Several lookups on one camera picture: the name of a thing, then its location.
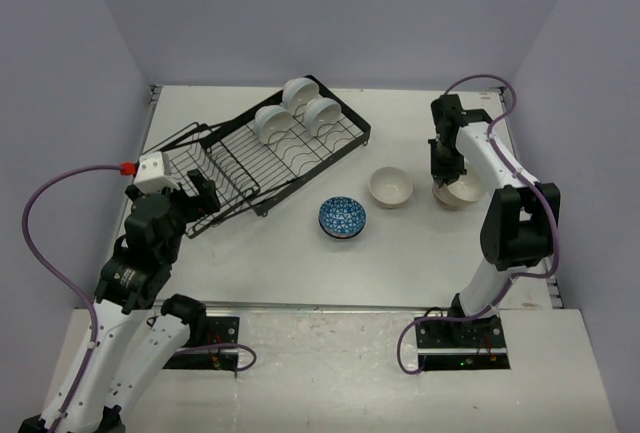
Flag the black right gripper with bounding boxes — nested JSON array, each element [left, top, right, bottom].
[[430, 138, 468, 188]]

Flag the black wire dish rack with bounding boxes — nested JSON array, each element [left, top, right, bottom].
[[146, 75, 371, 239]]

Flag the red patterned white bowl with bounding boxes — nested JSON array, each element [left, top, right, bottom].
[[318, 196, 367, 240]]

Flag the plain beige bowl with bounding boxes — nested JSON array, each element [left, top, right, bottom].
[[368, 166, 414, 209]]

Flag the pale blue bowl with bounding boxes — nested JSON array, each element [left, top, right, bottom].
[[303, 97, 342, 137], [254, 105, 295, 145], [282, 77, 320, 115]]

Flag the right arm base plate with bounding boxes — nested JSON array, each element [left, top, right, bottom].
[[415, 316, 511, 372]]

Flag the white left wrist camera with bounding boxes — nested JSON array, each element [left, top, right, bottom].
[[133, 151, 179, 194]]

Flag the beige bowl brown motif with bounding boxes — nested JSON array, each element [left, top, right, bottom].
[[447, 175, 486, 204]]

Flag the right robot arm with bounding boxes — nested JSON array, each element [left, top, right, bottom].
[[427, 94, 561, 346]]

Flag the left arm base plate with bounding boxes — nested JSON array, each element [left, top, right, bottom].
[[164, 316, 240, 372]]

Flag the beige bowl colourful flower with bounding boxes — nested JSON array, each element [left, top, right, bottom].
[[432, 184, 464, 210]]

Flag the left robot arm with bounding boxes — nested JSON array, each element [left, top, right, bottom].
[[20, 164, 220, 432]]

